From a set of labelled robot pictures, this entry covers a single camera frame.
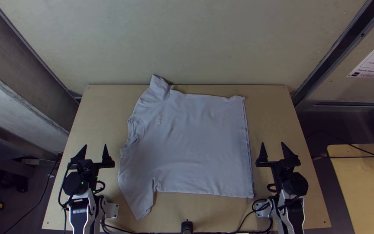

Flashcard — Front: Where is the pale wooden side table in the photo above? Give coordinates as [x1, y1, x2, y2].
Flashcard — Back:
[327, 143, 374, 234]

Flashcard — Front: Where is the black cable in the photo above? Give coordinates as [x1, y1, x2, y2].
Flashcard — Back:
[100, 218, 182, 234]
[311, 155, 374, 161]
[235, 198, 274, 234]
[2, 153, 61, 234]
[305, 130, 374, 163]

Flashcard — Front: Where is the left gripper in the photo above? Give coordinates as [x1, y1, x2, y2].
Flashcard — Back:
[67, 143, 116, 190]

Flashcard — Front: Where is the light grey t-shirt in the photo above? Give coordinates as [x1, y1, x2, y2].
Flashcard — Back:
[117, 74, 255, 221]

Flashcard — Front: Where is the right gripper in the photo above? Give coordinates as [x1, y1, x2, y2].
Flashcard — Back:
[255, 141, 302, 188]

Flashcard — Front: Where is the dark metal frame post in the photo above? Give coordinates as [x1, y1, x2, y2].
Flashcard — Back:
[291, 0, 374, 106]
[0, 0, 83, 102]

